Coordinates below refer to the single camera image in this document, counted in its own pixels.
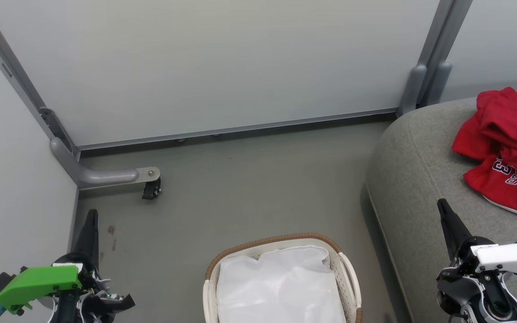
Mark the grey fabric sofa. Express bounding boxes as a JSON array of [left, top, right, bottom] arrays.
[[365, 92, 517, 323]]

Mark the grey partition post with brackets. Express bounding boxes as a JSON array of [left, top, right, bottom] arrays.
[[398, 0, 473, 116]]

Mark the white basket with brown rim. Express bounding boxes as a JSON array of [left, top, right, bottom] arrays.
[[202, 233, 363, 323]]

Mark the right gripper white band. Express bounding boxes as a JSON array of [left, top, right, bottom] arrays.
[[436, 198, 517, 323]]

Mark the white cloth basket liner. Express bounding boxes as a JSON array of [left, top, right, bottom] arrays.
[[217, 245, 346, 323]]

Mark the grey curved partition foot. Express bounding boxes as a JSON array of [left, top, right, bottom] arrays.
[[51, 137, 161, 189]]

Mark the red jacket with white cuffs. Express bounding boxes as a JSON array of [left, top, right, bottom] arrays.
[[451, 87, 517, 182]]

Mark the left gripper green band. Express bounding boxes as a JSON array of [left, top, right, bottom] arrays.
[[0, 209, 136, 323]]

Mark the grey partition base rail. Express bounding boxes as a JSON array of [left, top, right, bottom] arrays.
[[77, 108, 400, 151]]

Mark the black caster wheel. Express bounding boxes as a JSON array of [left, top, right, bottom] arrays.
[[142, 178, 162, 200]]

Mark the grey slanted partition post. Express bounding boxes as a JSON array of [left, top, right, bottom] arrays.
[[0, 0, 79, 160]]

